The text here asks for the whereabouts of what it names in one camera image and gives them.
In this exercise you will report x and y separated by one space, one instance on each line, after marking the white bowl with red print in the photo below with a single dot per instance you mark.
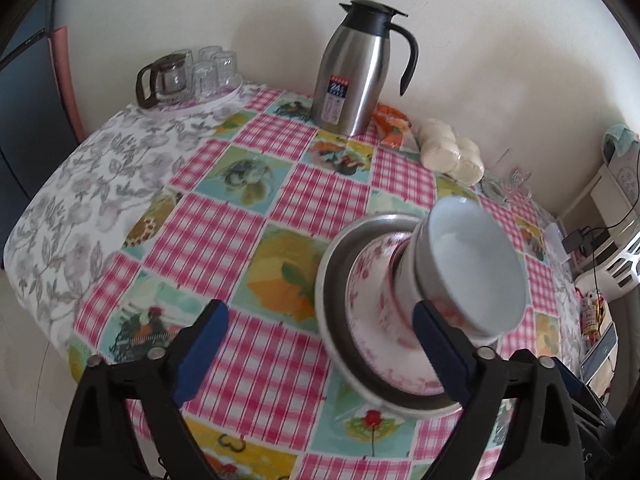
470 260

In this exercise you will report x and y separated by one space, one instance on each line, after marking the pink panel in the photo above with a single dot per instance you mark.
62 70

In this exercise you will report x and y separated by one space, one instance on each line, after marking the dark blue fridge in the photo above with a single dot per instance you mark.
25 110

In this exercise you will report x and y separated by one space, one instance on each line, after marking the clear glass mug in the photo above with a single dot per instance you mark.
517 180

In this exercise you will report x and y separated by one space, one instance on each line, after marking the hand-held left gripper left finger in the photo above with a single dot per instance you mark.
200 350

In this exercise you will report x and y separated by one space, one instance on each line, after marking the grey floral tablecloth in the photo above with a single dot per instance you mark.
90 185

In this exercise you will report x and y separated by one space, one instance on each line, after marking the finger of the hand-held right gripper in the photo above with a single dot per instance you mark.
569 379

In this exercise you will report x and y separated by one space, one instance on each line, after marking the bag of steamed buns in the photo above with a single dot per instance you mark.
445 152

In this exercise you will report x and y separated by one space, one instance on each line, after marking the white slatted basket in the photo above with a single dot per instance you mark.
625 265

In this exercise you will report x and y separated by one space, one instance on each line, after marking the stainless steel thermos jug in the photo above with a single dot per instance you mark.
345 80

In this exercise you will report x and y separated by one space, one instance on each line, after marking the pink floral round plate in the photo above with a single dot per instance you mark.
370 340

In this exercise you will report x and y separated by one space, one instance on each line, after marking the stainless steel basin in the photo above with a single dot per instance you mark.
332 310

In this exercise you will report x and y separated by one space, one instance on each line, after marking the orange snack packet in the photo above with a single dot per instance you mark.
392 125

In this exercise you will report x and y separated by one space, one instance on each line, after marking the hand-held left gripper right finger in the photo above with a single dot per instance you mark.
440 350

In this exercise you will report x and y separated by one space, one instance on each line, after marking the black charger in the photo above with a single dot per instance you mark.
575 242

